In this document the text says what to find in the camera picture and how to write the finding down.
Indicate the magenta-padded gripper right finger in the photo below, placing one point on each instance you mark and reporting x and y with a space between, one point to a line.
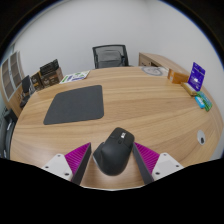
148 159

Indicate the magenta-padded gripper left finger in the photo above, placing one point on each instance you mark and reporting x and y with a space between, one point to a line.
76 159

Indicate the black computer mouse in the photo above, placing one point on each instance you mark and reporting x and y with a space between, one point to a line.
113 153

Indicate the dark grey mouse pad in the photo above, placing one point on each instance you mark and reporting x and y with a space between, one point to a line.
75 105

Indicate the black armchair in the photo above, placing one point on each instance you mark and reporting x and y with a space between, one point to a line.
6 133

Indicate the blue small pack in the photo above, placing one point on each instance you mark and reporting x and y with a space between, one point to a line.
199 103

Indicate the tan flat box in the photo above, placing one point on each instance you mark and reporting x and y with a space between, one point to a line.
188 89

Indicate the green small pack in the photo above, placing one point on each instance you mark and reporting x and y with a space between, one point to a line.
205 101

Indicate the printed paper sheet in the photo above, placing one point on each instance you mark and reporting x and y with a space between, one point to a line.
74 77

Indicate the large brown cardboard box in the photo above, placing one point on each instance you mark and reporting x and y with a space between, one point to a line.
52 78

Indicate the small brown cardboard box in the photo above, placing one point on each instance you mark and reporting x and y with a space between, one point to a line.
36 82

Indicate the orange cardboard box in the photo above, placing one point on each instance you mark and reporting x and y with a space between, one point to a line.
177 76

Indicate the round grey-white disc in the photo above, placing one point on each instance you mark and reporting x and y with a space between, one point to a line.
151 71

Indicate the small black swivel chair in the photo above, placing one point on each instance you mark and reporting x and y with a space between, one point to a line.
26 85

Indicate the purple standing card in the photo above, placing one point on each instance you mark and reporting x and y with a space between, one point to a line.
196 76

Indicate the black box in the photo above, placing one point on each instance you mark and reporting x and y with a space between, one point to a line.
49 66

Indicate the wooden side desk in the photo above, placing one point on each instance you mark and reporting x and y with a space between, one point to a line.
161 60

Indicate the wooden shelf unit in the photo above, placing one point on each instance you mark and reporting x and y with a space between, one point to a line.
10 78

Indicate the grey mesh office chair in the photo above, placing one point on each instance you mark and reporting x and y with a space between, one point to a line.
110 57

